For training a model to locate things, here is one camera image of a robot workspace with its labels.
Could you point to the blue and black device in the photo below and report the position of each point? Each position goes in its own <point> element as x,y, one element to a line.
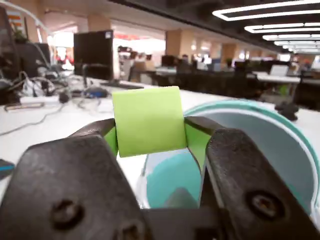
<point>6,170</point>

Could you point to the white office desk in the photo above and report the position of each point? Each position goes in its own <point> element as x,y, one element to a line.
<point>280,79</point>

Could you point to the blue computer mouse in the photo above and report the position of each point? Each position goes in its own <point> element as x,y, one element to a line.
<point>96,93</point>

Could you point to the black keyboard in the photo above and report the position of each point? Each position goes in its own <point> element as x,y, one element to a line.
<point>122,85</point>

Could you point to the green lego block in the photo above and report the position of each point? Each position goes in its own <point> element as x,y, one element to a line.
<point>150,122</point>

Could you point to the silver flat strip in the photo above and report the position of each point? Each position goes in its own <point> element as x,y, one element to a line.
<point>25,105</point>

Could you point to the black lumpy desk object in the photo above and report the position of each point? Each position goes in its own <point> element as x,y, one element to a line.
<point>287,111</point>

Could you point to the black desk partition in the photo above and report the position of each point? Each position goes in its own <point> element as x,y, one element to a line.
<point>212,83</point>

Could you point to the small black round object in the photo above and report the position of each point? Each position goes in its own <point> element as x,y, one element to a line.
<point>64,97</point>

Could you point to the teal whale-shaped bin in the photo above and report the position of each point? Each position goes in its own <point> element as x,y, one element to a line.
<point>250,120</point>

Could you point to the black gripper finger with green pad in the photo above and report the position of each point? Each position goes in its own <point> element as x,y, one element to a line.
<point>70,190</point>
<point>250,187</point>

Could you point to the black mesh office chair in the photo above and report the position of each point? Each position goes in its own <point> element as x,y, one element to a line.
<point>7,62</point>

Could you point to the black computer monitor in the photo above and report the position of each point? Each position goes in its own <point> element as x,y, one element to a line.
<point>93,55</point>
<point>35,60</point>

